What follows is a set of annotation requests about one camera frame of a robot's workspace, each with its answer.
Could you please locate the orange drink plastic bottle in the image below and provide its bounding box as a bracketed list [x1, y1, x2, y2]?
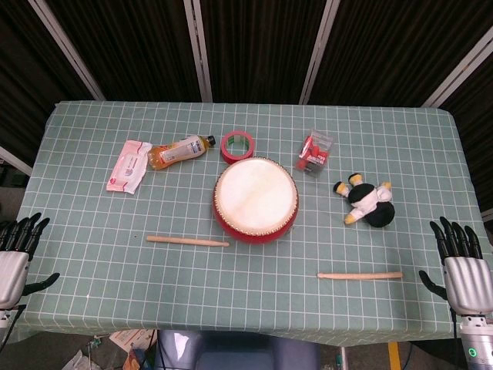
[147, 134, 216, 171]

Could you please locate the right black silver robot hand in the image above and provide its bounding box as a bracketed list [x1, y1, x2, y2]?
[418, 216, 493, 315]

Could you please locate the white printed paper carton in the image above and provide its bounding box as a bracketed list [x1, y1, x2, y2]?
[109, 329, 158, 353]

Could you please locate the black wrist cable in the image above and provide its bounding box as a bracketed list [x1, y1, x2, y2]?
[0, 304, 25, 350]
[449, 306, 462, 350]

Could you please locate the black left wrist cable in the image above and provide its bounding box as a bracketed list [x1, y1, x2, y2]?
[0, 304, 25, 350]

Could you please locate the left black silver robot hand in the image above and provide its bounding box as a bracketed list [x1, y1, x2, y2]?
[0, 211, 61, 310]

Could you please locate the pink white wet wipes pack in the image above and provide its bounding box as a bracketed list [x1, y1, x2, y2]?
[106, 140, 153, 196]

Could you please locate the black white plush toy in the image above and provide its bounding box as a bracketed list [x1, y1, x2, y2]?
[333, 173, 397, 229]

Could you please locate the red tape roll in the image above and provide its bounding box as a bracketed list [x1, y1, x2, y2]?
[220, 130, 256, 164]

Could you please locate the crumpled white paper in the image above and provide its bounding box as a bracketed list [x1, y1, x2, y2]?
[63, 348, 94, 370]

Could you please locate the green gridded cutting mat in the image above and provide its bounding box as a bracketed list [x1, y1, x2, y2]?
[0, 100, 493, 345]

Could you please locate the wooden drumstick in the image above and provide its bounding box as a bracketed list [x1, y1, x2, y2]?
[317, 271, 404, 281]
[146, 235, 230, 247]

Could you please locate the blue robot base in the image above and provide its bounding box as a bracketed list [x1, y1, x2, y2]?
[156, 329, 321, 370]

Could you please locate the clear box with red pieces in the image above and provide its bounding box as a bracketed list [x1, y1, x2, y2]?
[295, 129, 334, 180]

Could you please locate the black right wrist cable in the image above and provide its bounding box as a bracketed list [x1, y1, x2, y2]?
[449, 306, 462, 350]

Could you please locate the red drum with white skin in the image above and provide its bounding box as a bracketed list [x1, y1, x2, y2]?
[212, 156, 300, 244]

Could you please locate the white partition post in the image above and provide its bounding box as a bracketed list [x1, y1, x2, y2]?
[183, 0, 213, 103]
[27, 0, 106, 101]
[421, 29, 493, 108]
[298, 0, 340, 105]

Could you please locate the yellow floor tape strip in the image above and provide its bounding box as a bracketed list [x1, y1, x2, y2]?
[387, 341, 401, 370]

